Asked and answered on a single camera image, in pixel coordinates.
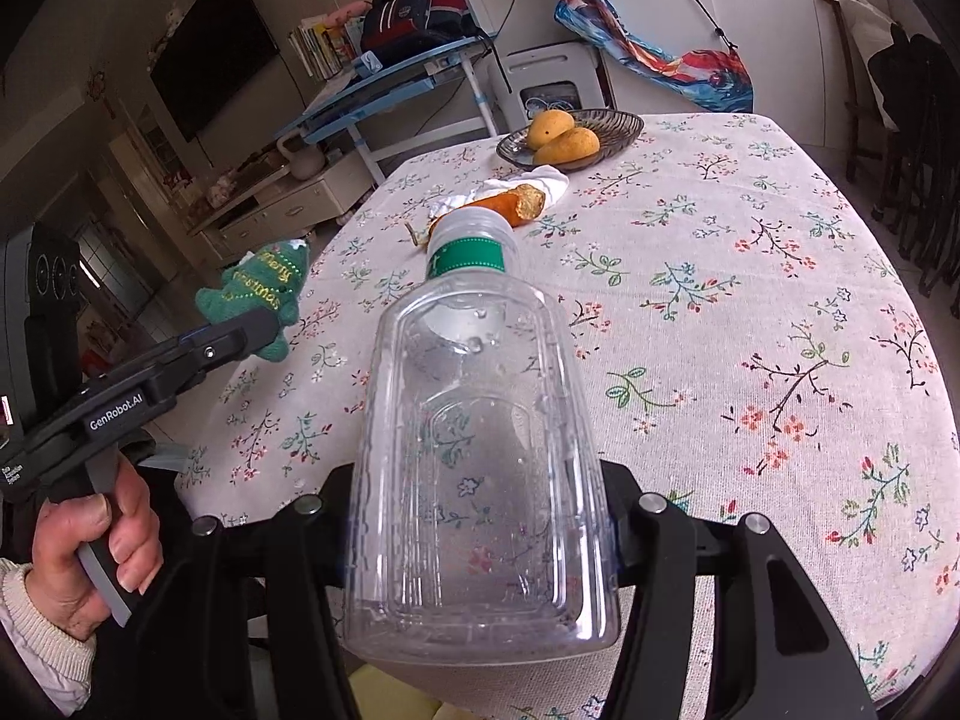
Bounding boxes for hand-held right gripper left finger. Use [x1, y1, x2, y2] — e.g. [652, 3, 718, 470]
[187, 463, 361, 720]

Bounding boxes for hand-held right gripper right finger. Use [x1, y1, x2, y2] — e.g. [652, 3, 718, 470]
[600, 461, 880, 720]

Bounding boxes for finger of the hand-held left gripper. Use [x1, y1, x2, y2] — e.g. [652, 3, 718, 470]
[101, 309, 280, 400]

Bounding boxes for green plush toy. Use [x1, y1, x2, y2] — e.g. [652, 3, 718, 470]
[195, 238, 310, 362]

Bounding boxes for clear plastic bottle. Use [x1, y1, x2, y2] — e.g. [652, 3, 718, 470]
[341, 208, 622, 667]

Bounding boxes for person's left forearm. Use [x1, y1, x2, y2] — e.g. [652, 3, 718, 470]
[0, 559, 98, 717]

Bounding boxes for person's left hand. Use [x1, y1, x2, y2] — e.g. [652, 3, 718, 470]
[31, 457, 164, 646]

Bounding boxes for cream television cabinet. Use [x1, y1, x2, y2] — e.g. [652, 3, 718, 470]
[184, 150, 376, 260]

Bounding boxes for beige kettlebell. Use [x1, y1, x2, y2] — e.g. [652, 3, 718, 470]
[276, 131, 328, 181]

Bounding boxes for table with floral tablecloth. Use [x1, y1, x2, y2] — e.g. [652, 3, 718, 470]
[174, 112, 960, 720]

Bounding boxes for blue study desk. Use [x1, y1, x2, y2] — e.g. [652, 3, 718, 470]
[277, 34, 500, 185]

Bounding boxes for row of books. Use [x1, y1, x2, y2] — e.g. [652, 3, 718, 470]
[289, 11, 368, 83]

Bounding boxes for pink pouch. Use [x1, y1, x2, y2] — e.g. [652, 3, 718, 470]
[322, 0, 373, 28]

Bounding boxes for white crumpled tissue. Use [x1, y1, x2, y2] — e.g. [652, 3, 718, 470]
[439, 163, 571, 212]

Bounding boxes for dark blue striped backpack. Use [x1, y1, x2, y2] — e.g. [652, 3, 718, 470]
[358, 0, 481, 65]

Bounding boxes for yellow mango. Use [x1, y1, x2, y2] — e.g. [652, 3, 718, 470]
[525, 109, 578, 151]
[534, 127, 601, 166]

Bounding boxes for white floor appliance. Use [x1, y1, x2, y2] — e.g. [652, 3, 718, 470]
[487, 41, 613, 137]

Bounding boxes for wooden chair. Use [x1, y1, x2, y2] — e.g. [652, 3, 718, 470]
[821, 0, 887, 185]

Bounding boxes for black folding chairs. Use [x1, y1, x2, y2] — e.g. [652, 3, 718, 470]
[870, 22, 960, 302]

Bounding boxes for colourful printed bag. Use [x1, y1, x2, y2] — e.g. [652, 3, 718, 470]
[553, 0, 753, 115]

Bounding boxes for white cabinet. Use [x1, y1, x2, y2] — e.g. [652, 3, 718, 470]
[555, 0, 848, 152]

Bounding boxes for white cloth bag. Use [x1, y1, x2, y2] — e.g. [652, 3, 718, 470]
[816, 0, 901, 130]

